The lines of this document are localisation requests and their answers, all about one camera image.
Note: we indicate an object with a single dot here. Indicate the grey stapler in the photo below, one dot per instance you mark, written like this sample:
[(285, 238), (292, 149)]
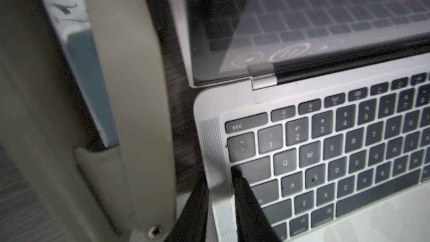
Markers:
[(85, 115)]

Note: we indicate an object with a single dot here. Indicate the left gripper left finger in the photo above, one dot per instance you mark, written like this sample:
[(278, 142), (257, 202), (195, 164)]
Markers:
[(192, 223)]

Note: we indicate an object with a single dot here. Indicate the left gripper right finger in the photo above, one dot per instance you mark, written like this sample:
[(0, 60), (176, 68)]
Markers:
[(252, 225)]

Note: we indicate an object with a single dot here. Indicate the silver laptop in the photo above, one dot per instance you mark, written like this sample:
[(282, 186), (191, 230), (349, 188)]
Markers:
[(322, 105)]

